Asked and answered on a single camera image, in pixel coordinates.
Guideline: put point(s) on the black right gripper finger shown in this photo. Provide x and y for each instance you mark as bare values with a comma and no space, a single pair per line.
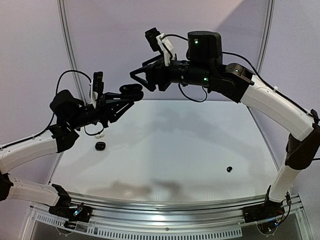
145,82
154,61

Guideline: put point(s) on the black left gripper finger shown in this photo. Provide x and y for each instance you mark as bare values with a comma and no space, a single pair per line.
111,96
118,108

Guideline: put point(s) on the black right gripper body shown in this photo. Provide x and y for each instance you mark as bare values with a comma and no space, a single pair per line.
161,75

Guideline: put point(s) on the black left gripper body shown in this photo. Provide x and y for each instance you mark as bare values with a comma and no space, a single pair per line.
101,111

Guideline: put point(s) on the black oval charging case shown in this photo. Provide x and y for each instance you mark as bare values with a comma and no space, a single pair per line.
133,91

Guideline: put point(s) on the white earbud charging case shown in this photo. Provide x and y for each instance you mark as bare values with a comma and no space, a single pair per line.
99,136

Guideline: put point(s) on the black glossy charging case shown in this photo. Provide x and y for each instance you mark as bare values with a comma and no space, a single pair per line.
100,146

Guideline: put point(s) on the black earbud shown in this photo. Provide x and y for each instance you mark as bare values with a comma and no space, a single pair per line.
229,169

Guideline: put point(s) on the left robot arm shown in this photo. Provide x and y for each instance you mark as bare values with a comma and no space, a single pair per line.
71,115

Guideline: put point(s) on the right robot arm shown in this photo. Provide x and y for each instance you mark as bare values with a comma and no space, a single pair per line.
204,67

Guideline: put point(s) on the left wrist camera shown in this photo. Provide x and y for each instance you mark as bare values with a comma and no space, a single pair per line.
96,88

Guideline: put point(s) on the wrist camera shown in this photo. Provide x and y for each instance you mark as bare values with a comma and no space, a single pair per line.
160,43
96,88

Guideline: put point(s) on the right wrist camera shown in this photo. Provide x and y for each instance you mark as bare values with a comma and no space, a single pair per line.
160,43

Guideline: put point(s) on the aluminium frame post left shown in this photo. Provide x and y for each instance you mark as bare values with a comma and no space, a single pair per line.
62,11

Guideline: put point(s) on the aluminium front rail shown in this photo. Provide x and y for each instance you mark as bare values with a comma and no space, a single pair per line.
113,219

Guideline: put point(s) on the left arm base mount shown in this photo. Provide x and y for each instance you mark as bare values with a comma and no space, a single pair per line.
71,211

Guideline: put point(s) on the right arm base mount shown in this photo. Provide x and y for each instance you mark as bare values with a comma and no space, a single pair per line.
266,210

